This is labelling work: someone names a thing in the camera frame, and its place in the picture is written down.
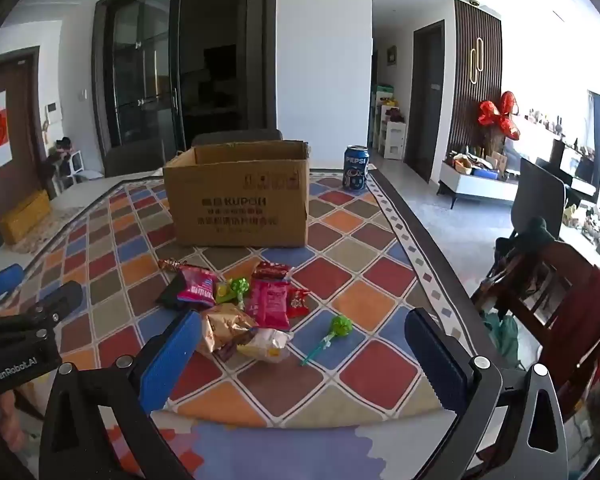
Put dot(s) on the brown crinkled snack packet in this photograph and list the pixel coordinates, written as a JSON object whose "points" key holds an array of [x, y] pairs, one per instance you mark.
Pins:
{"points": [[225, 327]]}

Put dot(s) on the dark green cloth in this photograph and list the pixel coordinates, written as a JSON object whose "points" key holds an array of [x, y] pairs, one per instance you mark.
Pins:
{"points": [[535, 232]]}

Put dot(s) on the dark red snack packet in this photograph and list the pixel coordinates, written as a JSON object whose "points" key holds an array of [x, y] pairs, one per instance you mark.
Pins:
{"points": [[270, 271]]}

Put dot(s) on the grey dining chair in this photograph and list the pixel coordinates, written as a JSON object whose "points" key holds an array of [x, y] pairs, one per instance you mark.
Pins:
{"points": [[537, 200]]}

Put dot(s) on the pink packet with blue label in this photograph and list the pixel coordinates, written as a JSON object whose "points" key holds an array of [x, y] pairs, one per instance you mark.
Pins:
{"points": [[197, 287]]}

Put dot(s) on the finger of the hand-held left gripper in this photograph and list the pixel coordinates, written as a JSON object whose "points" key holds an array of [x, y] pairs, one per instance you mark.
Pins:
{"points": [[2, 280], [55, 300]]}

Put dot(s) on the brown entrance door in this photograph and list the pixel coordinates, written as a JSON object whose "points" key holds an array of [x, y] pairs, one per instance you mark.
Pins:
{"points": [[22, 110]]}

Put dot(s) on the yellow-green wrapped candy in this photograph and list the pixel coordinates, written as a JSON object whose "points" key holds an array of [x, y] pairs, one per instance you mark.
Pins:
{"points": [[222, 291]]}

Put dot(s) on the green plastic bag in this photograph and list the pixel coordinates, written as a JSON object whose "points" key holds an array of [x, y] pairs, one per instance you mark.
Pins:
{"points": [[502, 332]]}

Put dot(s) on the dark slatted wall panel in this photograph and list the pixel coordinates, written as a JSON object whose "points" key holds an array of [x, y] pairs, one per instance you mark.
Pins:
{"points": [[467, 85]]}

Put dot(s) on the colourful checkered tablecloth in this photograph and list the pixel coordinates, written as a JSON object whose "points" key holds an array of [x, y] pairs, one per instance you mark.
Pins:
{"points": [[365, 305]]}

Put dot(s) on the white shelf unit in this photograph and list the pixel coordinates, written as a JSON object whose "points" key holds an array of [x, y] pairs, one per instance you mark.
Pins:
{"points": [[392, 137]]}

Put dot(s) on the magenta snack packet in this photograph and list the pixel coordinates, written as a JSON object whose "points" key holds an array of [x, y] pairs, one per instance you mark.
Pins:
{"points": [[270, 305]]}

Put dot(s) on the black monitor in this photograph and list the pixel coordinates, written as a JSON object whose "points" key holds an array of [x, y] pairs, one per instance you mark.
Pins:
{"points": [[572, 165]]}

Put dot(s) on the green lollipop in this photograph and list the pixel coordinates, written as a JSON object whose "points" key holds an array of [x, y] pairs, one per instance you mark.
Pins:
{"points": [[341, 326], [240, 287]]}

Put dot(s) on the white low cabinet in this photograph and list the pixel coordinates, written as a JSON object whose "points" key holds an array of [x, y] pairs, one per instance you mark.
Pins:
{"points": [[475, 185]]}

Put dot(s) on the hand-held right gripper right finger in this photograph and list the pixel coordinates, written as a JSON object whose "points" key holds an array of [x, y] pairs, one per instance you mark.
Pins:
{"points": [[437, 360]]}

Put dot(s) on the small wall picture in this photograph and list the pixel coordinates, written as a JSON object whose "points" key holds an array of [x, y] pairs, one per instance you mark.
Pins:
{"points": [[391, 56]]}

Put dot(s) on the red foil balloon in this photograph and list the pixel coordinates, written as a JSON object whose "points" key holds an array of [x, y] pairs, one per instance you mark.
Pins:
{"points": [[500, 115]]}

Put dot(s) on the wooden chair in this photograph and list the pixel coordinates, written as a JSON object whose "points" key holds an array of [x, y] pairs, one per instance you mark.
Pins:
{"points": [[530, 285]]}

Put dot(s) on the blue soda can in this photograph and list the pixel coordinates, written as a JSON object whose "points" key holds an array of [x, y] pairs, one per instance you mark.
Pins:
{"points": [[355, 167]]}

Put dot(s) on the shiny gold-wrapped candy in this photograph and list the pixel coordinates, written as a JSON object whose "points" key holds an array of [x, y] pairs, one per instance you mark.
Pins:
{"points": [[172, 264]]}

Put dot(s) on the dark interior door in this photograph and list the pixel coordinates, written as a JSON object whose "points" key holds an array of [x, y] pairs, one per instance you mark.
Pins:
{"points": [[425, 105]]}

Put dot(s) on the pale yellow snack packet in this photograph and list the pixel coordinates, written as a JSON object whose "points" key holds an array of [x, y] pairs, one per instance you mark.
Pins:
{"points": [[267, 345]]}

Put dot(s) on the black snack packet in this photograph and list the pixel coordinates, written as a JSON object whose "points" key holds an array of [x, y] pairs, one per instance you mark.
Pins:
{"points": [[166, 296]]}

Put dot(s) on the small red snack packet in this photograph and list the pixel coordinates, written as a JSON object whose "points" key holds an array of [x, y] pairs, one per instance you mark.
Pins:
{"points": [[297, 302]]}

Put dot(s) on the brown cardboard box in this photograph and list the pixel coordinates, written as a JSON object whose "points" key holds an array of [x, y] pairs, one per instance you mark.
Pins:
{"points": [[235, 200]]}

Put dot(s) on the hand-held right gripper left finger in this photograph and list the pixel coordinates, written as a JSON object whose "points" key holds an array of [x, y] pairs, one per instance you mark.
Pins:
{"points": [[172, 360]]}

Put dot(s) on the yellow box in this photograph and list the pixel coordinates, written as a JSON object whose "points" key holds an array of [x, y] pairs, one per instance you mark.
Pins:
{"points": [[25, 217]]}

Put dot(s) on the dark glass cabinet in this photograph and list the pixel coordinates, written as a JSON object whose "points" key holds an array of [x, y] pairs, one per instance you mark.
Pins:
{"points": [[145, 60]]}

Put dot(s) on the red cloth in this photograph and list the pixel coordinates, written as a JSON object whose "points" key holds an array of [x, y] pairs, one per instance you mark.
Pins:
{"points": [[580, 320]]}

